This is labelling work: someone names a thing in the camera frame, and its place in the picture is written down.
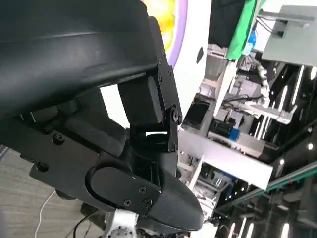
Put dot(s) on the black table grommet cap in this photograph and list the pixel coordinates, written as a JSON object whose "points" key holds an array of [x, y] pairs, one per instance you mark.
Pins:
{"points": [[200, 55]]}

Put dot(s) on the white robot body part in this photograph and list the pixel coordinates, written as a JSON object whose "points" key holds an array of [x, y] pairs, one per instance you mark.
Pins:
{"points": [[121, 223]]}

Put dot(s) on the green table cloth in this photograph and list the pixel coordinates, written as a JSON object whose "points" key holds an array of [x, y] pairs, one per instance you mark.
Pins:
{"points": [[240, 29]]}

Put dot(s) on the black table skirt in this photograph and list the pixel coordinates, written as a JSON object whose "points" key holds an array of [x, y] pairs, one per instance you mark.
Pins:
{"points": [[223, 19]]}

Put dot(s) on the black monitor screen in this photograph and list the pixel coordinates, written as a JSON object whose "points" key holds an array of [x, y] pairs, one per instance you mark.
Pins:
{"points": [[196, 114]]}

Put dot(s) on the lilac plate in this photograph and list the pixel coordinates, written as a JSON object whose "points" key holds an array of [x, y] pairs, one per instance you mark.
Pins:
{"points": [[181, 24]]}

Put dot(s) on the orange white toy bread roll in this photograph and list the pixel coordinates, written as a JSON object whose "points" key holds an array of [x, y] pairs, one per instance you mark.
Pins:
{"points": [[166, 15]]}

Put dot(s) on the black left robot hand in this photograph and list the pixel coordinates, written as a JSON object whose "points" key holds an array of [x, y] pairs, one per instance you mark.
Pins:
{"points": [[62, 62]]}

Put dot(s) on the white workshop desk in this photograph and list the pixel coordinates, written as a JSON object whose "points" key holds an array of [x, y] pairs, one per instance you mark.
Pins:
{"points": [[223, 153]]}

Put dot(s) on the grey desk panel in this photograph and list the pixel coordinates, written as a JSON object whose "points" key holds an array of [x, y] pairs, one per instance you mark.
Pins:
{"points": [[292, 37]]}

